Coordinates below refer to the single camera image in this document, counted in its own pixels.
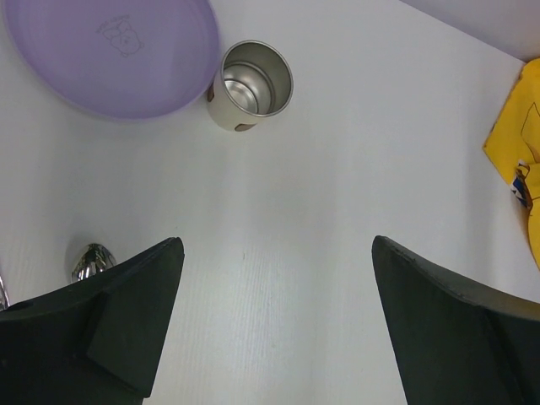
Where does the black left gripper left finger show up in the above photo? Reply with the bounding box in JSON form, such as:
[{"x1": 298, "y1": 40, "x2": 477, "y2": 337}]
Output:
[{"x1": 1, "y1": 237, "x2": 185, "y2": 404}]

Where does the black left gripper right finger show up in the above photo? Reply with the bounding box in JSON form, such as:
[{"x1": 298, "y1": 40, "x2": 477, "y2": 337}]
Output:
[{"x1": 371, "y1": 235, "x2": 539, "y2": 404}]

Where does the spoon with green handle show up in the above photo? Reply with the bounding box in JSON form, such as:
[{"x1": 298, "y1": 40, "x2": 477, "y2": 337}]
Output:
[{"x1": 65, "y1": 243, "x2": 117, "y2": 284}]

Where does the yellow cartoon placemat cloth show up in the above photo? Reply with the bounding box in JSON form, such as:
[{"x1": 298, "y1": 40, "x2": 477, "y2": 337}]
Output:
[{"x1": 483, "y1": 59, "x2": 539, "y2": 262}]

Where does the purple plastic plate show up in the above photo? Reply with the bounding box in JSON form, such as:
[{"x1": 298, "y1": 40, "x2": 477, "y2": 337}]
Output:
[{"x1": 1, "y1": 1, "x2": 220, "y2": 121}]

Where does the stainless steel cup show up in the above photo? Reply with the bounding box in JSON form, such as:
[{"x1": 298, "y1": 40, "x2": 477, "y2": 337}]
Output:
[{"x1": 207, "y1": 40, "x2": 294, "y2": 132}]

